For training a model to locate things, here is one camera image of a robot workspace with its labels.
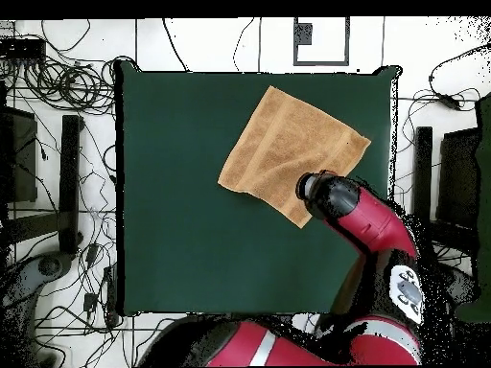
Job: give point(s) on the grey square frame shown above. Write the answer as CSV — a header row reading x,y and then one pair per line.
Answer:
x,y
303,34

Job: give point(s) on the black power adapter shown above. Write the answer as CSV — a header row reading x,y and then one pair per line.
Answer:
x,y
448,101

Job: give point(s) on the tan terry towel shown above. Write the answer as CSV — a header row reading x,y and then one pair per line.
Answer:
x,y
276,153

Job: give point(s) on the grey chair base leg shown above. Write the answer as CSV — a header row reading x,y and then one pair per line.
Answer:
x,y
50,265
460,283

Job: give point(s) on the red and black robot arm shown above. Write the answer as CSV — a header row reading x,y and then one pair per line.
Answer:
x,y
368,226

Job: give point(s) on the dark green table cloth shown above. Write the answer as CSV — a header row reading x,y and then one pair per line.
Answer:
x,y
184,249

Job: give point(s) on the small black device box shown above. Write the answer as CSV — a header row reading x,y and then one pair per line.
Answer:
x,y
21,49

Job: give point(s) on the black floor stand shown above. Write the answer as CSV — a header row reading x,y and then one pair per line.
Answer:
x,y
70,184
422,172

